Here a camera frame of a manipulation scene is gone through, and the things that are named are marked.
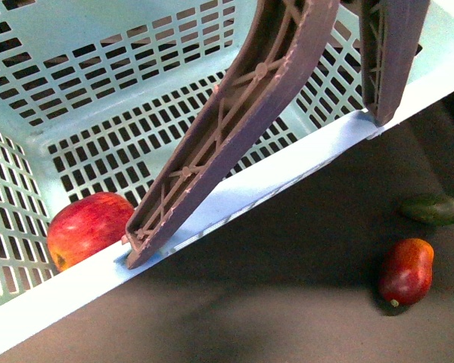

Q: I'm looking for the green avocado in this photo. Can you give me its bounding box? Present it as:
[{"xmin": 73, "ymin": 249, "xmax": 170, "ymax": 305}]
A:
[{"xmin": 398, "ymin": 193, "xmax": 454, "ymax": 226}]

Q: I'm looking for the mauve basket handle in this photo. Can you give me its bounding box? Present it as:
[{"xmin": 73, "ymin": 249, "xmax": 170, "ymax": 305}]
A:
[{"xmin": 124, "ymin": 1, "xmax": 429, "ymax": 269}]

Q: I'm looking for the red yellow apple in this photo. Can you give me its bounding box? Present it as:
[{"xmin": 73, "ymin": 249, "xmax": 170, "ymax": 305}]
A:
[{"xmin": 47, "ymin": 192, "xmax": 134, "ymax": 272}]

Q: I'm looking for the light blue plastic basket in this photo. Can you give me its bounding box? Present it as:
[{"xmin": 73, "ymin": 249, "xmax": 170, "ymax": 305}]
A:
[{"xmin": 0, "ymin": 1, "xmax": 454, "ymax": 362}]

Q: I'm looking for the red orange mango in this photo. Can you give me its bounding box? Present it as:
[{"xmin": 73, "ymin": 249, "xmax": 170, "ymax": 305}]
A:
[{"xmin": 378, "ymin": 238, "xmax": 434, "ymax": 308}]

